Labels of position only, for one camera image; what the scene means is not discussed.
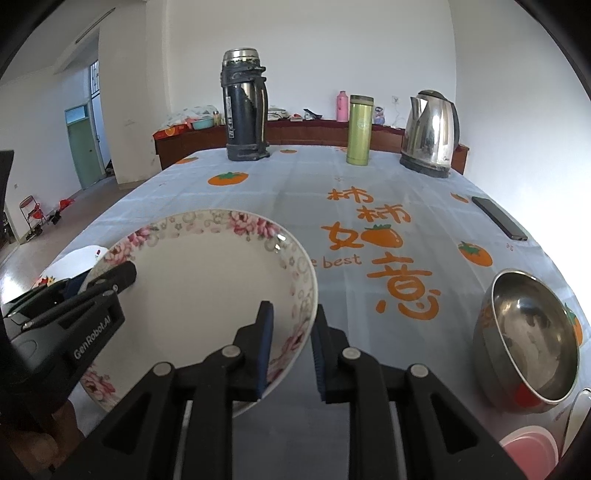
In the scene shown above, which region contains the red flower white plate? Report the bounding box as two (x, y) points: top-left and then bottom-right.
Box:
(32, 245), (108, 288)

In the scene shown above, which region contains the pink floral rim plate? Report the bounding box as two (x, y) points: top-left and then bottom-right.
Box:
(81, 209), (318, 411)

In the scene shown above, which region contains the pink plastic bowl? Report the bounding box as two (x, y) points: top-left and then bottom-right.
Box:
(500, 425), (559, 480)

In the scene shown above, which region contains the stainless steel bowl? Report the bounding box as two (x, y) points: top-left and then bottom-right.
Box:
(473, 269), (580, 414)

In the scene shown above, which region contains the cream enamel bowl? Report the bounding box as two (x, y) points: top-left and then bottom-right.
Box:
(561, 388), (591, 456)

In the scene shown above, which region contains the person's left hand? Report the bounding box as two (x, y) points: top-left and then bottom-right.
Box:
(1, 400), (84, 475)

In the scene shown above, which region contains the red folding chair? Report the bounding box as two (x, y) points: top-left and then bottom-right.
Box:
(19, 195), (47, 242)

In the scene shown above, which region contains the green door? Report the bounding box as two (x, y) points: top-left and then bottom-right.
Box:
(64, 104), (104, 190)

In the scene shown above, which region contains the dark wooden sideboard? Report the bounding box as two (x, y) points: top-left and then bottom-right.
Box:
(153, 117), (471, 175)

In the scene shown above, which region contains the teal basin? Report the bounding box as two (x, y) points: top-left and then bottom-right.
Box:
(191, 117), (215, 130)

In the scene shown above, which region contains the persimmon print tablecloth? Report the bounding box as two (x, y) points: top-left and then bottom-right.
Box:
(27, 145), (591, 480)

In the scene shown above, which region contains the large dark thermos flask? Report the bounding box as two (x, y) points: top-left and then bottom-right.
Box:
(221, 48), (270, 162)

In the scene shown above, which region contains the black smartphone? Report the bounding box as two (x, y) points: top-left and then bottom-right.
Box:
(472, 196), (528, 241)

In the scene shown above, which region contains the pink thermos bottle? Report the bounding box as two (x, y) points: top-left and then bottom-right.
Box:
(337, 90), (349, 123)

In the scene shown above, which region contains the green tumbler bottle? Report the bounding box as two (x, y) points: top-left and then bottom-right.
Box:
(346, 95), (374, 166)

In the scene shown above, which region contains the stainless electric kettle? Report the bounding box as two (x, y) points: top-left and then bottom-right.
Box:
(400, 90), (460, 178)

